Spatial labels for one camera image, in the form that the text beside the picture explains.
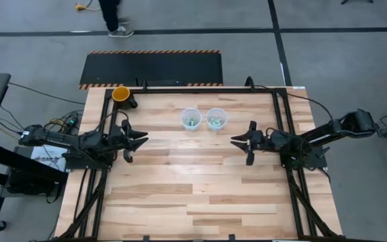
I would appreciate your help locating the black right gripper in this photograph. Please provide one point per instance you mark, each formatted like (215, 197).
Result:
(260, 139)

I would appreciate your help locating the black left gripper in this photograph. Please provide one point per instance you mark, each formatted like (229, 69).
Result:
(118, 139)

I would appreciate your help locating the green paper packet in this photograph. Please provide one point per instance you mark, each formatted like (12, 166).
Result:
(213, 120)
(218, 123)
(188, 120)
(193, 124)

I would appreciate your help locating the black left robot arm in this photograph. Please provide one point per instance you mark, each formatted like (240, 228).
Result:
(55, 137)

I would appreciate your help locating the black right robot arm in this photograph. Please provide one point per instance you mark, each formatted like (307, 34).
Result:
(358, 122)

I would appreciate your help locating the clear plastic cup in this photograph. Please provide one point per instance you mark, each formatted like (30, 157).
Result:
(191, 112)
(216, 112)

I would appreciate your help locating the black mug yellow inside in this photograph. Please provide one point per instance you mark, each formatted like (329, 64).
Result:
(121, 94)

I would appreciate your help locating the black power strip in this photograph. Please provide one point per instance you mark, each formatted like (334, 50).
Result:
(72, 121)

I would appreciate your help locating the black hazard-striped floor mat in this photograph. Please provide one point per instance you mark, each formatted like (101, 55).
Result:
(151, 69)

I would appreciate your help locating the white paper label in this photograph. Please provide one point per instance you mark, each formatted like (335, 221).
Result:
(47, 157)

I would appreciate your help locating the person's leg and shoe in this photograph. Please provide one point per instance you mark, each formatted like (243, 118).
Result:
(111, 13)

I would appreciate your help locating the black desk caster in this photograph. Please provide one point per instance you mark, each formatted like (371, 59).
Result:
(0, 225)

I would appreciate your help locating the black frame clip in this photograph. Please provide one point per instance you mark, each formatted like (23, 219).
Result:
(145, 85)
(145, 238)
(249, 81)
(232, 237)

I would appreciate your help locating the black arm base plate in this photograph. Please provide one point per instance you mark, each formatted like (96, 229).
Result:
(317, 160)
(79, 164)

